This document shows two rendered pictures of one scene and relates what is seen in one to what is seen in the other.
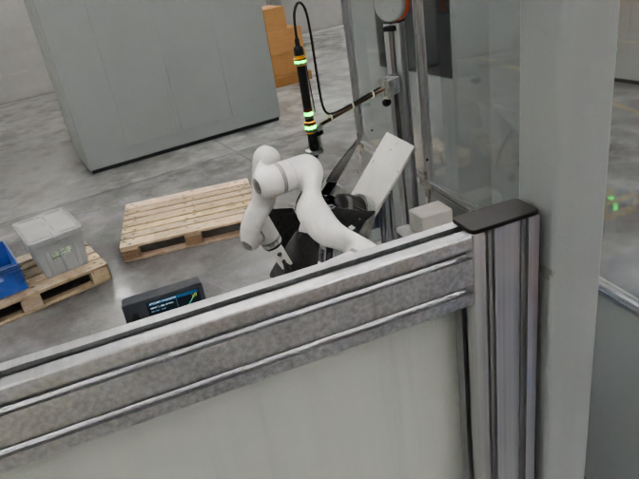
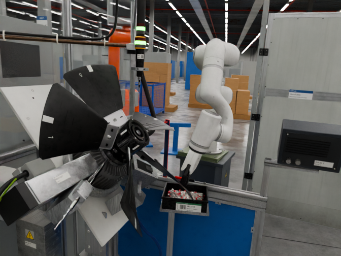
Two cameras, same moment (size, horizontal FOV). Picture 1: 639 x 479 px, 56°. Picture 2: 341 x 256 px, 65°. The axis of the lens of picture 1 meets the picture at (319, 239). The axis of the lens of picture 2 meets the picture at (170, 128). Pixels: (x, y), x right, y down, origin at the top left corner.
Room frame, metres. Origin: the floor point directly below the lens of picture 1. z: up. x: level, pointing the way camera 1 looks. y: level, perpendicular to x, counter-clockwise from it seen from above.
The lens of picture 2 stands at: (3.06, 0.71, 1.47)
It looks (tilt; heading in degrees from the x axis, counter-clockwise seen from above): 13 degrees down; 216
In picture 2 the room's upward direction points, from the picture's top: 3 degrees clockwise
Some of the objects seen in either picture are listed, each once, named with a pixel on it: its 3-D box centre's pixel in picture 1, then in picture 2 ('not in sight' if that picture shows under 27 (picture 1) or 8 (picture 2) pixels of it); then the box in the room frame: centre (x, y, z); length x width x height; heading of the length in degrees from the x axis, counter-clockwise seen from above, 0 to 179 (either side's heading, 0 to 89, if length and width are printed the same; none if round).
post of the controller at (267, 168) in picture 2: not in sight; (265, 177); (1.76, 0.37, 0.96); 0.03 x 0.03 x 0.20; 16
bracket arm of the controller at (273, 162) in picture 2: not in sight; (290, 165); (1.73, 0.47, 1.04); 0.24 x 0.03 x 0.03; 106
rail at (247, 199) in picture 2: not in sight; (181, 186); (1.88, -0.04, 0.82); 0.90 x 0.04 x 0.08; 106
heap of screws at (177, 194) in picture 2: not in sight; (185, 199); (2.02, 0.08, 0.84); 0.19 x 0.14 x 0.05; 120
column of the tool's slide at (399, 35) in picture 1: (409, 204); not in sight; (2.82, -0.48, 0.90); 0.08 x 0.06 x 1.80; 51
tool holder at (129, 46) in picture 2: (314, 139); (137, 57); (2.27, -0.04, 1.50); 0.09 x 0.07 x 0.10; 141
